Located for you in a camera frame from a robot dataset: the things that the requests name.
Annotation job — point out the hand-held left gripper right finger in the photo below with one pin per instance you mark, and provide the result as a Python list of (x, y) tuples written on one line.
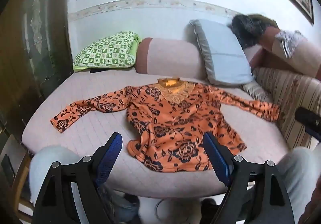
[(217, 161)]

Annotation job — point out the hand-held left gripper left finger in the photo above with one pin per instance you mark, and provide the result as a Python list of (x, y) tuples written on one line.
[(108, 157)]

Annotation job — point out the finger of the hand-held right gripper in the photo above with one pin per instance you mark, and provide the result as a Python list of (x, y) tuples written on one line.
[(308, 118)]

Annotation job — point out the orange floral long-sleeved top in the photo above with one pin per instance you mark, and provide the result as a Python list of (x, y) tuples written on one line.
[(170, 123)]

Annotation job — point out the striped blanket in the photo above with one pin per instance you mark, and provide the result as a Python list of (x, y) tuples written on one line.
[(293, 93)]

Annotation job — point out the blue denim jeans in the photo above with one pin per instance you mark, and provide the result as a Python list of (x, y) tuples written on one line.
[(301, 173)]

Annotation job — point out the silver satin pillow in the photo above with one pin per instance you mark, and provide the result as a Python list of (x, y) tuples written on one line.
[(255, 91)]

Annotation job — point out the beige cushion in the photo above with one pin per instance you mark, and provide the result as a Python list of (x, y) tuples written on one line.
[(270, 56)]

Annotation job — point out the wooden chair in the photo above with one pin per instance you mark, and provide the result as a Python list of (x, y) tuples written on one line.
[(20, 178)]

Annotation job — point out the grey-blue pillow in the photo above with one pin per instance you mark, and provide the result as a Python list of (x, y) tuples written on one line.
[(220, 56)]

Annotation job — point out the green checkered pillow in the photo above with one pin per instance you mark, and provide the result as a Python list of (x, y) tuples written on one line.
[(105, 51)]

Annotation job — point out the pink bolster with brown end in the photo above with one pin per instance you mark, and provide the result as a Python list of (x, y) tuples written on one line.
[(170, 57)]

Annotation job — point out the dark wooden wardrobe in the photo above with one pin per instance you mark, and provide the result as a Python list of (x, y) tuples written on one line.
[(25, 51)]

